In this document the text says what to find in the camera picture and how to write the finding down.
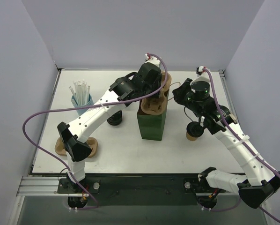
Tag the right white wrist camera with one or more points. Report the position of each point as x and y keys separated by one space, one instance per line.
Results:
x=202 y=74

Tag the blue straw holder cup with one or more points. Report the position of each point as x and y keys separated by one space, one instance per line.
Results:
x=81 y=109

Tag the black cup lid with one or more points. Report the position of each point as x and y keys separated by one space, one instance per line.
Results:
x=194 y=129

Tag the brown paper coffee cup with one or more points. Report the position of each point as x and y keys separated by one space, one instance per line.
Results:
x=191 y=137

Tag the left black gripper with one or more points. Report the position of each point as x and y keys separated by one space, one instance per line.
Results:
x=159 y=84

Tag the green paper bag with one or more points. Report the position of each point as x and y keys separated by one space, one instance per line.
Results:
x=151 y=116

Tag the stack of black lids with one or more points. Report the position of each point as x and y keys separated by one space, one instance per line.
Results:
x=115 y=119

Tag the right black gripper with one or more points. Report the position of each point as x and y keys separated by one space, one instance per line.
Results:
x=180 y=93

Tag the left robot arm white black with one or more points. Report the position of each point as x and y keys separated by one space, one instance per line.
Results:
x=120 y=94

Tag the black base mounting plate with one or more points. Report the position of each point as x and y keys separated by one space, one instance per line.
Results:
x=161 y=189

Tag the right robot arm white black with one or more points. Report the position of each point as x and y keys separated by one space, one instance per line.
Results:
x=258 y=182

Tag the white wrapped straws bundle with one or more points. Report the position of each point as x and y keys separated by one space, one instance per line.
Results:
x=80 y=93

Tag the brown cardboard cup carrier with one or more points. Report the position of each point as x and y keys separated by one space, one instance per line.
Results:
x=156 y=105
x=91 y=142

